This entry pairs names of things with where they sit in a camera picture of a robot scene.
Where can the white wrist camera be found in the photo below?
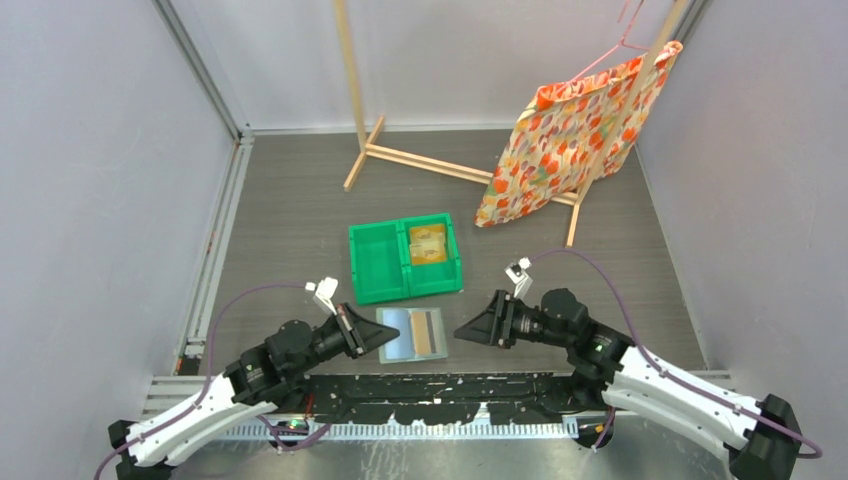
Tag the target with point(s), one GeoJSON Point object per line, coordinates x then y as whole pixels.
{"type": "Point", "coordinates": [517, 272]}
{"type": "Point", "coordinates": [322, 294]}

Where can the sage green card holder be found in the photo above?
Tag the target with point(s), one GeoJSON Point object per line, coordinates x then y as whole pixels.
{"type": "Point", "coordinates": [400, 349]}

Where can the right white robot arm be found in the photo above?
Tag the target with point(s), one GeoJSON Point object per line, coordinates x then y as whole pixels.
{"type": "Point", "coordinates": [751, 436]}

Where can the aluminium corner frame post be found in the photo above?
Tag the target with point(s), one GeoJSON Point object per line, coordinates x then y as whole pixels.
{"type": "Point", "coordinates": [193, 57]}

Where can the green plastic double bin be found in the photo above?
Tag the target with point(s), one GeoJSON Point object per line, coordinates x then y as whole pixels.
{"type": "Point", "coordinates": [380, 262]}

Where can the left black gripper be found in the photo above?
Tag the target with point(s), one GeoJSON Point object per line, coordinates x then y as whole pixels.
{"type": "Point", "coordinates": [360, 333]}

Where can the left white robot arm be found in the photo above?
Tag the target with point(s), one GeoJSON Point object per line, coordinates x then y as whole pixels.
{"type": "Point", "coordinates": [265, 378]}

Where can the wooden clothes rack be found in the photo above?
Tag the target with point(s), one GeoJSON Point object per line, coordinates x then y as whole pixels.
{"type": "Point", "coordinates": [368, 148]}

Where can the aluminium rail with slots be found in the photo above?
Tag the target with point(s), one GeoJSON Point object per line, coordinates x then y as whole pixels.
{"type": "Point", "coordinates": [480, 428]}

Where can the floral orange fabric bag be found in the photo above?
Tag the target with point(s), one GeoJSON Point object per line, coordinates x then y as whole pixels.
{"type": "Point", "coordinates": [556, 142]}

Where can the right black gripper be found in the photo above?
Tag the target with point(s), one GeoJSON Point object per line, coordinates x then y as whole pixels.
{"type": "Point", "coordinates": [493, 326]}

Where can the pink wire hanger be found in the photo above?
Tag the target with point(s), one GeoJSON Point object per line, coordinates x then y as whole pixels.
{"type": "Point", "coordinates": [623, 41]}

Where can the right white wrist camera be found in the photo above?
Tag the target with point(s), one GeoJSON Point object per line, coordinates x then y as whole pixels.
{"type": "Point", "coordinates": [517, 272]}

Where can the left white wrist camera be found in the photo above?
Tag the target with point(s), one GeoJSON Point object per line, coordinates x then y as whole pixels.
{"type": "Point", "coordinates": [322, 294]}

